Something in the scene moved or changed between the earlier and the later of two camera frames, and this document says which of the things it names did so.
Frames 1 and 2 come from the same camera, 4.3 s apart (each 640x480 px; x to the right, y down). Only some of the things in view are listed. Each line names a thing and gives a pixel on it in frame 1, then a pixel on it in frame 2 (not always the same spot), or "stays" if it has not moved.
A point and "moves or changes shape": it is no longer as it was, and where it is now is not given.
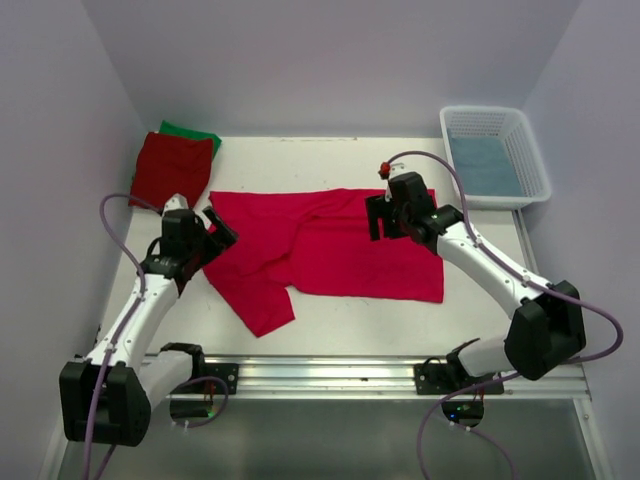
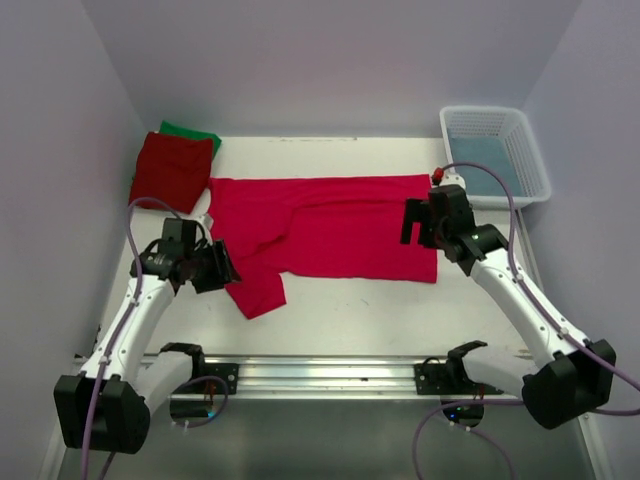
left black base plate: [226, 372] stays
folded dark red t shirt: [168, 165] stays
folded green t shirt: [170, 128] stays
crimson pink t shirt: [314, 244] moves or changes shape
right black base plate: [446, 378] stays
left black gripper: [222, 236] -> [222, 268]
